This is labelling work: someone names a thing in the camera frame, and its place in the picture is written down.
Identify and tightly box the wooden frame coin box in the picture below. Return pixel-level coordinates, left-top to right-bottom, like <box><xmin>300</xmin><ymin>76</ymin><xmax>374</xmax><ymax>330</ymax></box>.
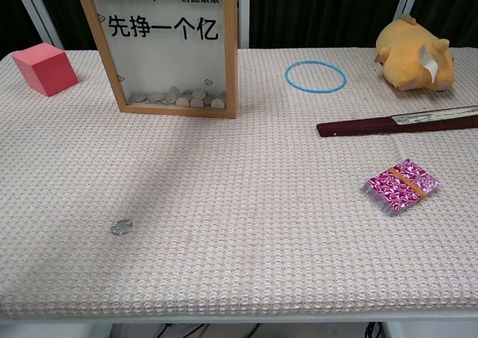
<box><xmin>72</xmin><ymin>0</ymin><xmax>239</xmax><ymax>119</ymax></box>

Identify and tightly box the dark red folded fan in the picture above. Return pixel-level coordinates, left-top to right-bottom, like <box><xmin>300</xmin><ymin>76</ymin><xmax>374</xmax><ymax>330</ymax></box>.
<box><xmin>316</xmin><ymin>105</ymin><xmax>478</xmax><ymax>137</ymax></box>

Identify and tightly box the orange rubber band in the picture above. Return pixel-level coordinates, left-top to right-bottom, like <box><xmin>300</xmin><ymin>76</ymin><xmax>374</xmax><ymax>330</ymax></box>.
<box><xmin>387</xmin><ymin>167</ymin><xmax>426</xmax><ymax>198</ymax></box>

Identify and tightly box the black floor cable bundle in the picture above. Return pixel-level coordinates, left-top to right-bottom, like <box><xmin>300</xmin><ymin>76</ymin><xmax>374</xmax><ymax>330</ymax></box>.
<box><xmin>364</xmin><ymin>322</ymin><xmax>385</xmax><ymax>338</ymax></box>
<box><xmin>153</xmin><ymin>323</ymin><xmax>177</xmax><ymax>338</ymax></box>

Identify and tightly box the red cube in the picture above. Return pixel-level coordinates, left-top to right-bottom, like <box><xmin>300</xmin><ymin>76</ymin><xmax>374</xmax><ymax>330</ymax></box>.
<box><xmin>11</xmin><ymin>42</ymin><xmax>80</xmax><ymax>98</ymax></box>

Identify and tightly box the pink sparkly wrapper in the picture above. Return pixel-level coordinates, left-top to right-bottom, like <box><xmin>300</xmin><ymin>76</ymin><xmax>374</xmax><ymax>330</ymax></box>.
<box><xmin>361</xmin><ymin>158</ymin><xmax>441</xmax><ymax>218</ymax></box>

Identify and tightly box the blue ring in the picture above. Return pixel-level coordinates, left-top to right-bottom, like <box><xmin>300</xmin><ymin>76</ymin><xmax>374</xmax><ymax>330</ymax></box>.
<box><xmin>285</xmin><ymin>59</ymin><xmax>347</xmax><ymax>93</ymax></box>

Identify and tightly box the black curtain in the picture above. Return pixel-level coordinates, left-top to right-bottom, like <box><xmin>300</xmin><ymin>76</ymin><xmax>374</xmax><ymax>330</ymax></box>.
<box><xmin>249</xmin><ymin>0</ymin><xmax>410</xmax><ymax>49</ymax></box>
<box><xmin>35</xmin><ymin>0</ymin><xmax>100</xmax><ymax>51</ymax></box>
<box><xmin>0</xmin><ymin>0</ymin><xmax>42</xmax><ymax>61</ymax></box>
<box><xmin>409</xmin><ymin>0</ymin><xmax>478</xmax><ymax>48</ymax></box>

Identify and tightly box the beige woven tablecloth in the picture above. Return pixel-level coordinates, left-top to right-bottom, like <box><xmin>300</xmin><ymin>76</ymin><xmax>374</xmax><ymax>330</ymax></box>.
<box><xmin>0</xmin><ymin>48</ymin><xmax>478</xmax><ymax>319</ymax></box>

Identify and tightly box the yellow plush toy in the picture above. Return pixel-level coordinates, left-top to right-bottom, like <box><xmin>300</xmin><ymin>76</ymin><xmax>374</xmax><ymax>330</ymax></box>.
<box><xmin>374</xmin><ymin>13</ymin><xmax>456</xmax><ymax>92</ymax></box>

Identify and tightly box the white table leg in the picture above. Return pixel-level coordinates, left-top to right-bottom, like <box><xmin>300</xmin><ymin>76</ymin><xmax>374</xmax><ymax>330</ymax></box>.
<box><xmin>91</xmin><ymin>322</ymin><xmax>113</xmax><ymax>338</ymax></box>
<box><xmin>382</xmin><ymin>321</ymin><xmax>406</xmax><ymax>338</ymax></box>

